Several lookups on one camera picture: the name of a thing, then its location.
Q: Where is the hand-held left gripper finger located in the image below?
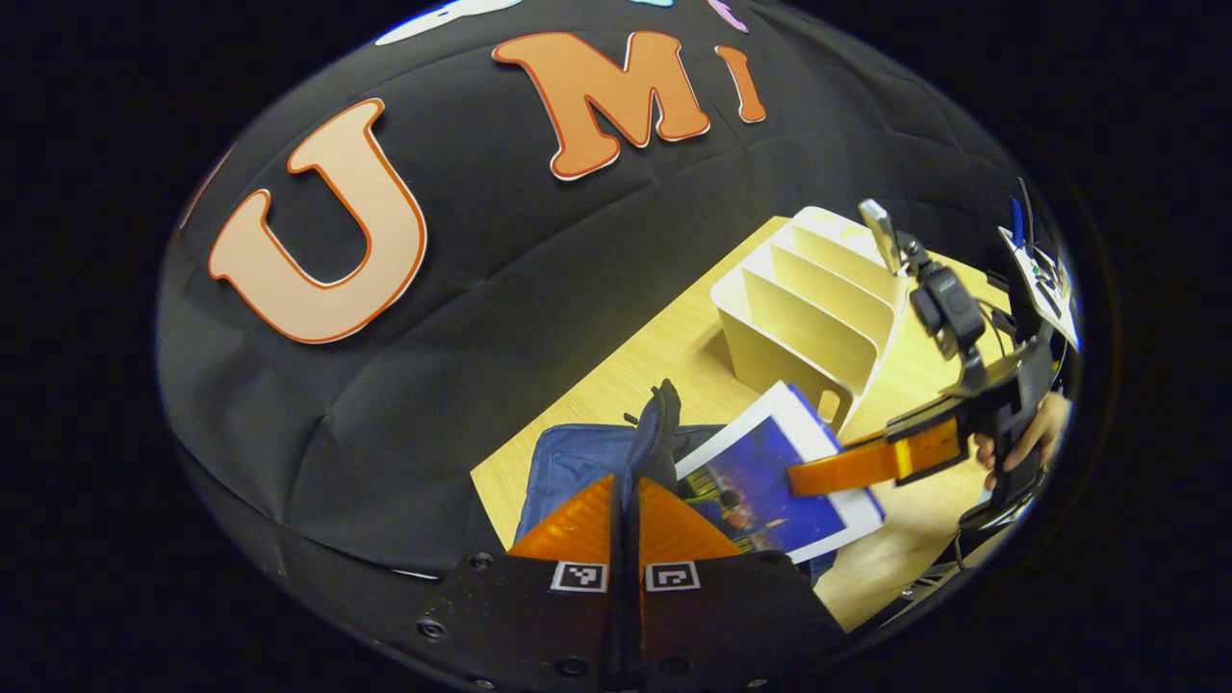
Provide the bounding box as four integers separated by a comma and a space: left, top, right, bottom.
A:
626, 477, 849, 692
414, 473, 627, 692

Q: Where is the blue cover book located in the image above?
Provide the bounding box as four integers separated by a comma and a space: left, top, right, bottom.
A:
674, 380, 886, 564

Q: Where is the blue schoolbag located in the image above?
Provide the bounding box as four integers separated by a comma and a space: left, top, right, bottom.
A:
515, 378, 838, 588

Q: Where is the cream bookshelf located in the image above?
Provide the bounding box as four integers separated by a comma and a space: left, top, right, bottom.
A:
710, 205, 911, 434

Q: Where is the white printed panel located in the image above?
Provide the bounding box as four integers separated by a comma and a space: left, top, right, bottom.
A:
996, 178, 1081, 349

